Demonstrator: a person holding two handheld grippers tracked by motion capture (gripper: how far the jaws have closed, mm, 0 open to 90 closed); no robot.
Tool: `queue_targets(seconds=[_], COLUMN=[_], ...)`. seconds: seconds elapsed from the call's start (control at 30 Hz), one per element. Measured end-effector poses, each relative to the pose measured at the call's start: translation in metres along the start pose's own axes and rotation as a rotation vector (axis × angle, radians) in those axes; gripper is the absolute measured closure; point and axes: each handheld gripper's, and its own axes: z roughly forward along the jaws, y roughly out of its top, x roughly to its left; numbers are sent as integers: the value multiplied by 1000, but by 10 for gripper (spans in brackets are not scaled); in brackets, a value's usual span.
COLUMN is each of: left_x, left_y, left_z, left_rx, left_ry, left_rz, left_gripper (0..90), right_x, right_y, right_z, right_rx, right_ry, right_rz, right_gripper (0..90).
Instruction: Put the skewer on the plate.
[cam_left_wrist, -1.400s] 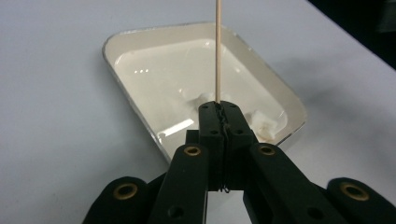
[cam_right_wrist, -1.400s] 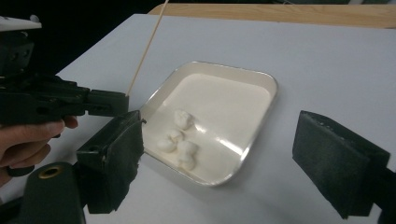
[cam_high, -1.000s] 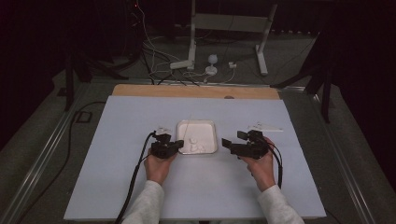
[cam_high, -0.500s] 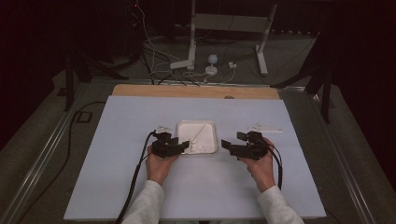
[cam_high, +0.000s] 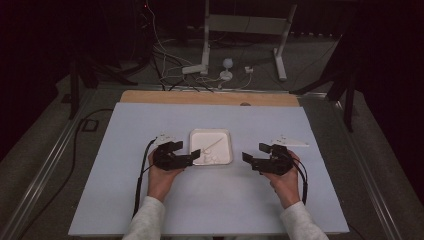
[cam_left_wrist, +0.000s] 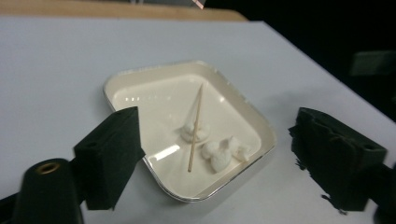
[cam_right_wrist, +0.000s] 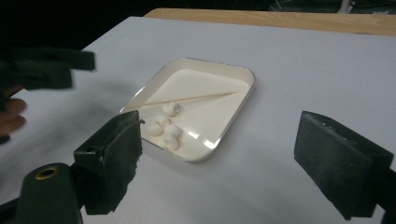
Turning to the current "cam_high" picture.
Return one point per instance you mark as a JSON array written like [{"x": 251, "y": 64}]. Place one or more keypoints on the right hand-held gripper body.
[{"x": 275, "y": 163}]

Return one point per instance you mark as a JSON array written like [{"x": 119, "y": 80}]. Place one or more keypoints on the white metal stand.
[{"x": 245, "y": 24}]

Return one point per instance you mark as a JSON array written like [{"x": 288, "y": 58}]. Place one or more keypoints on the white square tray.
[{"x": 203, "y": 138}]

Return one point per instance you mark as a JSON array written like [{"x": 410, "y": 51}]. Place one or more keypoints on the black tripod stand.
[
  {"x": 348, "y": 103},
  {"x": 74, "y": 86}
]

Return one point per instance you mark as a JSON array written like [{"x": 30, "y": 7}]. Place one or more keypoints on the person's right hand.
[{"x": 285, "y": 190}]

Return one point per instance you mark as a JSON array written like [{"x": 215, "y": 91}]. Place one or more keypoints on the white power strip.
[{"x": 194, "y": 69}]

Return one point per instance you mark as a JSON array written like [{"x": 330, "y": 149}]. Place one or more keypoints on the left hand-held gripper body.
[{"x": 170, "y": 161}]

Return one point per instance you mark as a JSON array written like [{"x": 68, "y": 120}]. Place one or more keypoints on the pale blue table mat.
[{"x": 206, "y": 200}]

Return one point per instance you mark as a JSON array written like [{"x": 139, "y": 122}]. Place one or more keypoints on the person's left hand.
[{"x": 160, "y": 183}]

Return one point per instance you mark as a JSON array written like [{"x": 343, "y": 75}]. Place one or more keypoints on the black square floor plate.
[{"x": 89, "y": 125}]

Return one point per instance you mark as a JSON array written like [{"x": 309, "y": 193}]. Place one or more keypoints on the metal floor rail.
[
  {"x": 50, "y": 156},
  {"x": 370, "y": 173}
]

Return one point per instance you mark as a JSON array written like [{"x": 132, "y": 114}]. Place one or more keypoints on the small white plug adapter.
[{"x": 248, "y": 69}]

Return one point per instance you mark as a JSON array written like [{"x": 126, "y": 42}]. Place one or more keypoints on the white round desk lamp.
[{"x": 227, "y": 70}]

